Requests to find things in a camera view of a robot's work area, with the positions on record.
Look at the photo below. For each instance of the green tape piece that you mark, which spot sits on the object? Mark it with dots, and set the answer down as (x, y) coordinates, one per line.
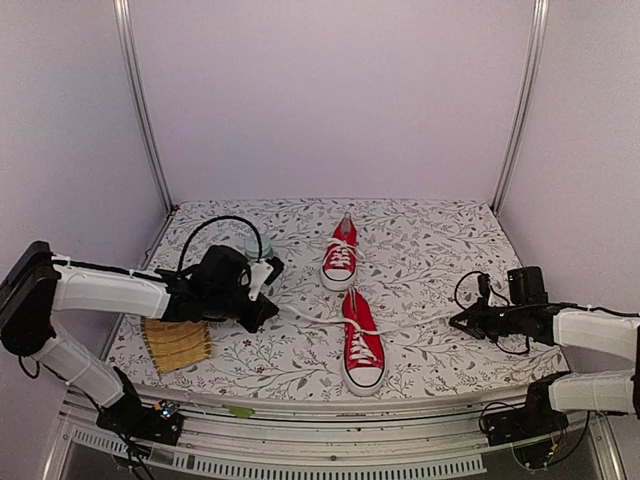
(240, 412)

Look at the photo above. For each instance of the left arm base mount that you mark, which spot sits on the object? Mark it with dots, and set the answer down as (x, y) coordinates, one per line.
(132, 420)

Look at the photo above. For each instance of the left aluminium frame post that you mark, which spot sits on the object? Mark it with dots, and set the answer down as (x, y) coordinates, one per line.
(125, 31)

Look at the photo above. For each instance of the front aluminium rail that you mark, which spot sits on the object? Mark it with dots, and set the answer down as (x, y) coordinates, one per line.
(424, 438)

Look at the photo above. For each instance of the right aluminium frame post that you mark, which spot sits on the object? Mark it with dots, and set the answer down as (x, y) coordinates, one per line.
(532, 63)

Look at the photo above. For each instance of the woven bamboo basket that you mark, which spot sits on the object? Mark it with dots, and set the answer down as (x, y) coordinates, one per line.
(173, 346)

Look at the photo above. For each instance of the red sneaker with laces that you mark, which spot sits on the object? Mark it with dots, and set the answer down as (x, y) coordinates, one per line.
(339, 265)

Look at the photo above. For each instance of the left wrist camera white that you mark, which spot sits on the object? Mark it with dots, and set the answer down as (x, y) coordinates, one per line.
(263, 272)

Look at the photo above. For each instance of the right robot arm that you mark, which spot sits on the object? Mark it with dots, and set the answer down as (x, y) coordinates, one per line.
(530, 313)

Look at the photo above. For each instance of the aluminium frame post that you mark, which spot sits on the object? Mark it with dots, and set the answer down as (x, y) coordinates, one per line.
(532, 63)
(125, 31)

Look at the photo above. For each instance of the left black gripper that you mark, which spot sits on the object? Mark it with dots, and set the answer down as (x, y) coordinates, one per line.
(266, 309)

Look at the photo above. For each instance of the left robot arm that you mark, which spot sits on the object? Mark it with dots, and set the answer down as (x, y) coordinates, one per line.
(224, 285)

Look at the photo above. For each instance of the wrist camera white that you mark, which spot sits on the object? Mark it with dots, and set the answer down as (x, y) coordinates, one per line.
(263, 272)
(487, 296)

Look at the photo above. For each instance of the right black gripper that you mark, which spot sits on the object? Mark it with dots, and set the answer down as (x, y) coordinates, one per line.
(478, 321)

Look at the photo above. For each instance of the floral patterned table mat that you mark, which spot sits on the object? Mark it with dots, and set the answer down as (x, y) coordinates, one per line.
(420, 257)

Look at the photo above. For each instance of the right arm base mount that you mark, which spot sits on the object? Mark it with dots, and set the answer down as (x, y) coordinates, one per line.
(502, 423)

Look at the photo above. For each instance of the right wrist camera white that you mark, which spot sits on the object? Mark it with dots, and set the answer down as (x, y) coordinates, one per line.
(487, 296)

